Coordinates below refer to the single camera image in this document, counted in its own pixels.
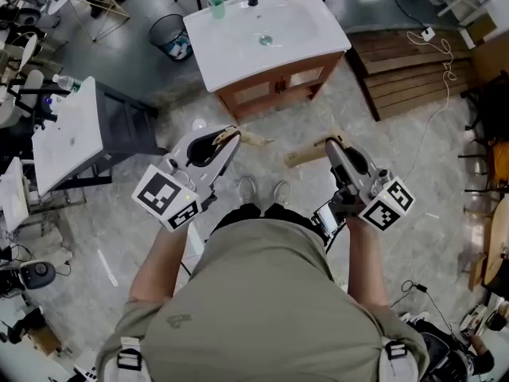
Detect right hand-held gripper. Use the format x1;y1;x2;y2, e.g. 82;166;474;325
324;138;417;232

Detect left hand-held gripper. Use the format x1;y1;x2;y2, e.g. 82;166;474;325
130;124;243;232

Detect beige paper packet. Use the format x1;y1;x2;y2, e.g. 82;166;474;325
212;127;275;150
282;127;353;170

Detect person's right forearm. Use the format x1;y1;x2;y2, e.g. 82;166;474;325
345;215;390;309

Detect person's left forearm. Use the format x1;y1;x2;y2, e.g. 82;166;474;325
127;216;191;305

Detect person's left shoe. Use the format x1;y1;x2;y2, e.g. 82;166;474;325
237;177;258;206

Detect person's shoe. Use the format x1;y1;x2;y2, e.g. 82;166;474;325
272;180;293;207
237;177;258;206

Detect black belt device with screen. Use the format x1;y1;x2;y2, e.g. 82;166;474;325
311;199;348;248

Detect person's right shoe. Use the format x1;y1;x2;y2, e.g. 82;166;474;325
272;180;293;207

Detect person's black shorts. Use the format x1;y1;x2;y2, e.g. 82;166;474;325
208;202;331;250

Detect wooden vanity cabinet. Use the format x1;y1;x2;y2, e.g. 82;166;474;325
214;49;346;122

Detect brown wooden slat decking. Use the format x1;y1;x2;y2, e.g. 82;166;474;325
344;28;484;122

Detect white ceramic sink basin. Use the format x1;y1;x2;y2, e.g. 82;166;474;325
182;0;353;94

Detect black mesh waste bin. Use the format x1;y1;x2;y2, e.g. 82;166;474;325
149;13;195;62

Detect white-top black side cabinet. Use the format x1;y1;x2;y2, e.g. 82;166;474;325
30;76;169;197

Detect black chair yellow cushion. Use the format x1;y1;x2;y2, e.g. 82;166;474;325
457;72;509;198

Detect clear plastic water bottle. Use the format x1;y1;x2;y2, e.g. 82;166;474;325
52;73;83;94

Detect person's olive shirt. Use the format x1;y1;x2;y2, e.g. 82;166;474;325
95;216;430;382

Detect round wooden table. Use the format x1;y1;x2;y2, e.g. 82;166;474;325
482;197;509;292

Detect white marble slab table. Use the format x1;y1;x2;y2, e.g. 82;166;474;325
0;156;31;232

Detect white round device black centre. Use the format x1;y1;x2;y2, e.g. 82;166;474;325
18;258;58;291

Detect white floor cable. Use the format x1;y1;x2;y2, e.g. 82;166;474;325
406;29;458;182

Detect black floor cable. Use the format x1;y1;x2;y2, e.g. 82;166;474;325
379;0;429;29

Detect white shelf frame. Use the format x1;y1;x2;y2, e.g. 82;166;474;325
436;0;501;52

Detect white backpack shoulder strap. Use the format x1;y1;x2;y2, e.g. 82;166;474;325
117;336;144;382
379;338;414;382

